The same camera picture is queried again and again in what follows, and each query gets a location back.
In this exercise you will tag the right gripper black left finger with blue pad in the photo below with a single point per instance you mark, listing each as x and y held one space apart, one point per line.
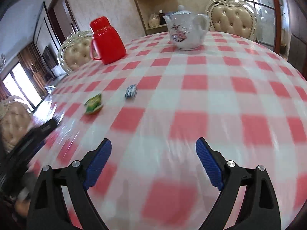
48 209

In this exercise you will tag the cream tufted chair left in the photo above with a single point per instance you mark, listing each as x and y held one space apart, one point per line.
16 118

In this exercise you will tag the cream tufted chair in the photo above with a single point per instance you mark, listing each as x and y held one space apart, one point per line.
75 51
16 118
236 17

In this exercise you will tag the small green snack packet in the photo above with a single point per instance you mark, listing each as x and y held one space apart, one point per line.
93 104

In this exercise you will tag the red white checkered tablecloth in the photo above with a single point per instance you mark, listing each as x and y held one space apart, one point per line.
246 101

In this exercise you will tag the cream tufted chair far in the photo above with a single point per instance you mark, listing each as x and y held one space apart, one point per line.
75 51

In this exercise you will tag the blue white patterned candy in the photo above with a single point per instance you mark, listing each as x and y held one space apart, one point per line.
131 91

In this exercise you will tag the red thermos jug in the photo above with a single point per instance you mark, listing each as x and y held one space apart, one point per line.
106 44

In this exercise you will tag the white floral teapot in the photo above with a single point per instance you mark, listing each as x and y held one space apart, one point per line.
187 30

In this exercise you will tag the cream tufted chair right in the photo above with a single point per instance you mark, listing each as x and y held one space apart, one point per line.
236 17

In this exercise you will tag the wooden corner shelf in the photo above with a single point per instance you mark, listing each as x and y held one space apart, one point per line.
151 13

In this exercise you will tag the wall television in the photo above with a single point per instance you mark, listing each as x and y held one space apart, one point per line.
49 58

